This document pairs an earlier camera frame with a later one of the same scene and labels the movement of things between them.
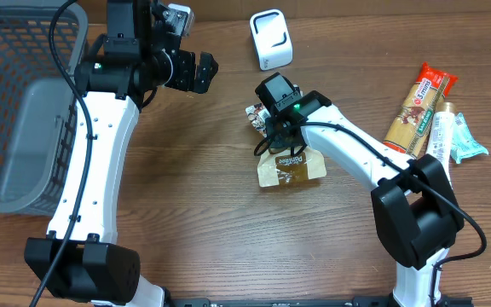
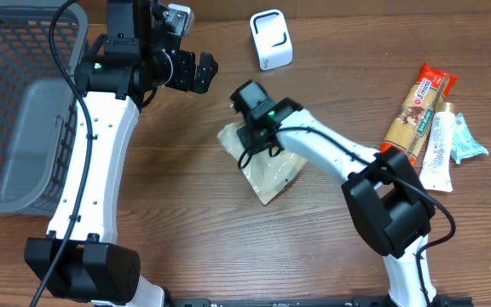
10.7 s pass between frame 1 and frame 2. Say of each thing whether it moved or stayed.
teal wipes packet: stayed
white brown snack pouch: moved
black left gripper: stayed
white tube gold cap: stayed
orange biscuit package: stayed
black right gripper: moved
